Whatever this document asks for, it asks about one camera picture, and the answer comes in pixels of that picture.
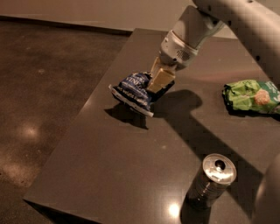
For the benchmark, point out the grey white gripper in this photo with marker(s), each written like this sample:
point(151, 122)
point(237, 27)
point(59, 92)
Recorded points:
point(174, 52)

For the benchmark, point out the blue Kettle chip bag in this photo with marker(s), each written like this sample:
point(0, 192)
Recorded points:
point(132, 91)

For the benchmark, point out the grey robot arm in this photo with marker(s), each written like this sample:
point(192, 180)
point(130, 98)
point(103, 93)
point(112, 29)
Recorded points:
point(215, 42)

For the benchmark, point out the green chip bag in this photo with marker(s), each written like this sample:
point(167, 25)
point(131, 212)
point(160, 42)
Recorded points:
point(253, 95)

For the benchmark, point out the silver Red Bull can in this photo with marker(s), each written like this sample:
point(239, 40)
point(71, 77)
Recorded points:
point(215, 175)

